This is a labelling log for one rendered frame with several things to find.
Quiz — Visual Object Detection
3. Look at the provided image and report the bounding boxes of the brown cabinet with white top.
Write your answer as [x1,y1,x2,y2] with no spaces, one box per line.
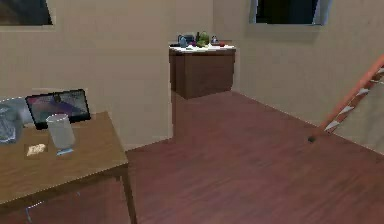
[168,44,237,100]

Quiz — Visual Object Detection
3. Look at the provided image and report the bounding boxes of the blue kettle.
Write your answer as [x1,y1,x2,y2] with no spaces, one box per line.
[177,34,189,49]

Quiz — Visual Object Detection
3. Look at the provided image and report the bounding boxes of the brown wooden table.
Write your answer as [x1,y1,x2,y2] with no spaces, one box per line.
[0,111,138,224]

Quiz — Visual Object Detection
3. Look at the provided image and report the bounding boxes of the grey translucent cup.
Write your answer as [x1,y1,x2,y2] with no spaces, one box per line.
[45,113,77,157]

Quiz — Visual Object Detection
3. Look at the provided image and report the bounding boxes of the black laptop with colourful screen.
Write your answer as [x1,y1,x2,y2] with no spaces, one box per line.
[25,88,92,131]

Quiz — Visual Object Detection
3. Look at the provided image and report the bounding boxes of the pale flat square item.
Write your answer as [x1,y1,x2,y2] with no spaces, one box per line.
[26,143,47,157]

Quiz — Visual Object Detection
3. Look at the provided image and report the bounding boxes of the grey crumpled box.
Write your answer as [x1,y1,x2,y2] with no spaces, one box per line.
[0,97,34,145]

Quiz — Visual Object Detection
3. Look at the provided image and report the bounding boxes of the dark framed picture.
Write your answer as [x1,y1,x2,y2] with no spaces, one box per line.
[0,0,54,27]

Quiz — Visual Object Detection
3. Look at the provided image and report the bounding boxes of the dark window with pale frame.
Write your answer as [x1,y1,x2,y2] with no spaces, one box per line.
[249,0,334,26]

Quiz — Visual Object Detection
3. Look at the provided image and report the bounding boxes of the orange slanted ladder frame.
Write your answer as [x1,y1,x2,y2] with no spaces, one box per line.
[307,54,384,144]

